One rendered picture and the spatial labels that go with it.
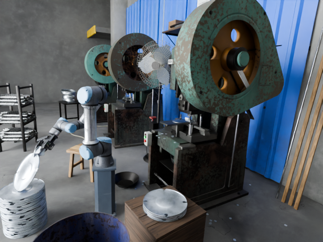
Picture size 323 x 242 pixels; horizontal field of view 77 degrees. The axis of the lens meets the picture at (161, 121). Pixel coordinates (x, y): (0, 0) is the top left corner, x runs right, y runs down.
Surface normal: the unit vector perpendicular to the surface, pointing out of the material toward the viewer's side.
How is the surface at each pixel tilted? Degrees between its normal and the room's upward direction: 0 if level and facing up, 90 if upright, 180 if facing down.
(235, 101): 90
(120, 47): 90
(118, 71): 90
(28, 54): 90
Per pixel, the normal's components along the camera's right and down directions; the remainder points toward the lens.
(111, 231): -0.41, 0.15
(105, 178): 0.22, 0.24
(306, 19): -0.87, 0.07
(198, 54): 0.49, 0.22
